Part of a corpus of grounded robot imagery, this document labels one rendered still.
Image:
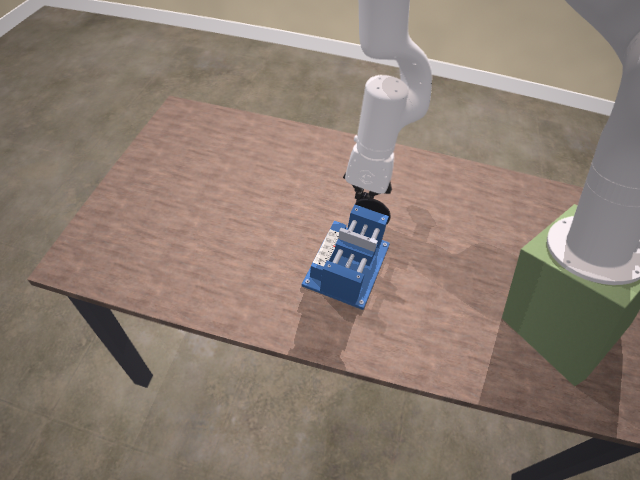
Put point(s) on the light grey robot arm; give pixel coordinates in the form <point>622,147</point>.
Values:
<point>603,243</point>

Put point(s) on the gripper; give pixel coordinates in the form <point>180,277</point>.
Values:
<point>365,173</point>

